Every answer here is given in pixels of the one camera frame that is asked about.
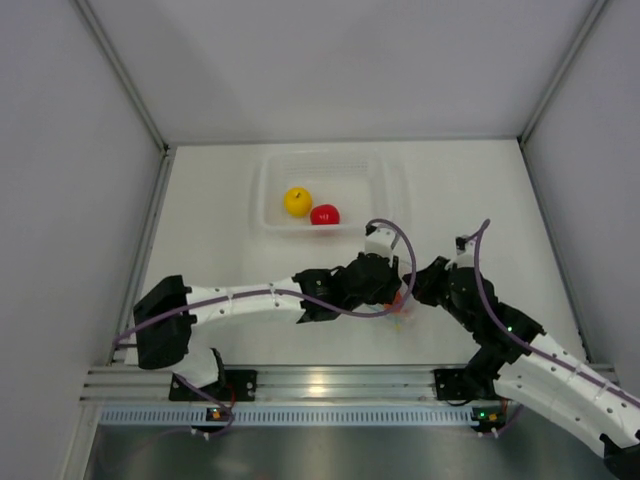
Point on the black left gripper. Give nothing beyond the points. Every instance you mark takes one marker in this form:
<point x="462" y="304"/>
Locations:
<point x="391" y="287"/>

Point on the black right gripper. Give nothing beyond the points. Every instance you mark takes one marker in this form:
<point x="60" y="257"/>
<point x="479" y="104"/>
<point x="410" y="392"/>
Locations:
<point x="428" y="277"/>

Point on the clear zip top bag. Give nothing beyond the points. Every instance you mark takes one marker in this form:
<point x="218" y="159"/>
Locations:
<point x="403" y="317"/>

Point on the red fake apple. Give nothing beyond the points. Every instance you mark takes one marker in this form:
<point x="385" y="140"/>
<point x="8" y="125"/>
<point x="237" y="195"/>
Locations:
<point x="325" y="214"/>

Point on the yellow fake apple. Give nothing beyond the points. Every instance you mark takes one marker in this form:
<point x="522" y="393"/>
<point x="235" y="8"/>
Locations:
<point x="297" y="202"/>

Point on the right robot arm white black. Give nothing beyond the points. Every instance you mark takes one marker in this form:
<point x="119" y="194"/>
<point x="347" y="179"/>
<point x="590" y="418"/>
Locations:
<point x="519" y="360"/>

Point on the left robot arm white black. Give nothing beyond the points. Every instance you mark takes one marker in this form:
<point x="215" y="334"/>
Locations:
<point x="175" y="324"/>

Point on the white perforated plastic basket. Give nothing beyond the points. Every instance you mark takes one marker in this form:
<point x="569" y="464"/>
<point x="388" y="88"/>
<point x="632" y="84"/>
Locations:
<point x="360" y="184"/>

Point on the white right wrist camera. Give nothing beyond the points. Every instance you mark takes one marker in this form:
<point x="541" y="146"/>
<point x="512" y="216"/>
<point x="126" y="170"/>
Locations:
<point x="465" y="251"/>

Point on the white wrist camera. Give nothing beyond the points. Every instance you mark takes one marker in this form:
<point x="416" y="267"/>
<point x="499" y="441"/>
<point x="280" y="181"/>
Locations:
<point x="465" y="251"/>
<point x="380" y="240"/>

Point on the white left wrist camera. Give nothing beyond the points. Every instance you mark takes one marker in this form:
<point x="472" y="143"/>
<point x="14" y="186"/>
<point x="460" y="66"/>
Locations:
<point x="380" y="240"/>

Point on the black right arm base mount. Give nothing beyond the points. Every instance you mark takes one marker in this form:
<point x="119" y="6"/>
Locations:
<point x="458" y="385"/>

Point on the aluminium mounting rail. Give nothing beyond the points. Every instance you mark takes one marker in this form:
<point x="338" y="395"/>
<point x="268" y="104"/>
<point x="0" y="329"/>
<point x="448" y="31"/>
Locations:
<point x="276" y="383"/>

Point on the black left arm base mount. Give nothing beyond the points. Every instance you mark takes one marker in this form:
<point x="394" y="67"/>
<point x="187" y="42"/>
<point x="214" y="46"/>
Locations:
<point x="238" y="385"/>

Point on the white slotted cable duct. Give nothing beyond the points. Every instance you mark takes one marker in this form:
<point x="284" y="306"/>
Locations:
<point x="281" y="416"/>

